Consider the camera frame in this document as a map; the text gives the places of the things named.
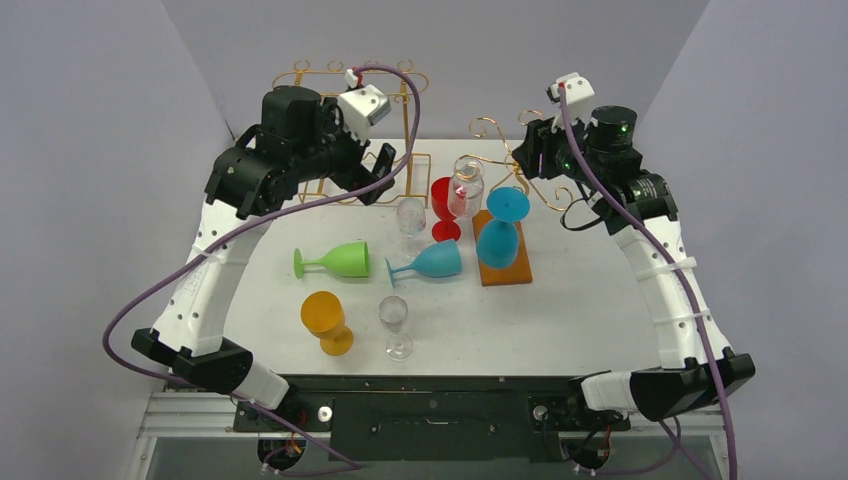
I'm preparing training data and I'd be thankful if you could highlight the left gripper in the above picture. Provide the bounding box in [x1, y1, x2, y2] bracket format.
[292, 99, 394, 204]

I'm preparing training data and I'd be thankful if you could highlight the clear patterned wine glass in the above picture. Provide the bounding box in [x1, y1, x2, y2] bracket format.
[447, 156, 485, 218]

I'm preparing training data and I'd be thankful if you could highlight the blue plastic goblet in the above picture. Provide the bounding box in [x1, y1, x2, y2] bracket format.
[385, 239, 463, 288]
[476, 187, 530, 269]

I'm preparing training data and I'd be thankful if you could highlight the green plastic goblet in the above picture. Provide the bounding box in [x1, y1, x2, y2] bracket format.
[293, 241, 371, 279]

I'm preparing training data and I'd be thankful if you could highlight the gold hook rack wooden base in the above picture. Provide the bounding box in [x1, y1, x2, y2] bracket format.
[463, 109, 574, 288]

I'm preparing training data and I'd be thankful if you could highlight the small clear front wine glass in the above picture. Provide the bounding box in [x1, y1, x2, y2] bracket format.
[378, 296, 415, 361]

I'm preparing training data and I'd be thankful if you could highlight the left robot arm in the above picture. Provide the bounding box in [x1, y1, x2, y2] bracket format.
[131, 85, 396, 430]

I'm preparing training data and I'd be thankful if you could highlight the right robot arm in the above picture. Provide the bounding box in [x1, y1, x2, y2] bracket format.
[512, 106, 756, 427]

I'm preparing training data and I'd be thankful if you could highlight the clear glass near red goblet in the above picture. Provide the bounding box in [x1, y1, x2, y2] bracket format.
[395, 198, 426, 259]

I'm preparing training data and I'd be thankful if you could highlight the red plastic goblet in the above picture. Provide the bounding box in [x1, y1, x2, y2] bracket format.
[430, 177, 461, 242]

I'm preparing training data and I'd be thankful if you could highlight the orange plastic goblet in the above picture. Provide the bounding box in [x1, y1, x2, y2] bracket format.
[300, 291, 354, 356]

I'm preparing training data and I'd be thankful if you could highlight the tall gold wire glass rack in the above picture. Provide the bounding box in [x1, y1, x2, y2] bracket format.
[271, 59, 433, 207]

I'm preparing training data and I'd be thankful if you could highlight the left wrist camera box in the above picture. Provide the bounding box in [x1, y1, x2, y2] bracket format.
[337, 69, 391, 146]

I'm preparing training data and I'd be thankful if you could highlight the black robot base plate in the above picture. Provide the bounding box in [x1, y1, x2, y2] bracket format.
[233, 374, 631, 464]

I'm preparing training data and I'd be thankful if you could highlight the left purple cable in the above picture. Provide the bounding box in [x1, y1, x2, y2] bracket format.
[101, 64, 423, 478]

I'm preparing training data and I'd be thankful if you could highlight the aluminium table frame rail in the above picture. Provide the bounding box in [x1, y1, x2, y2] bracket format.
[608, 140, 735, 436]

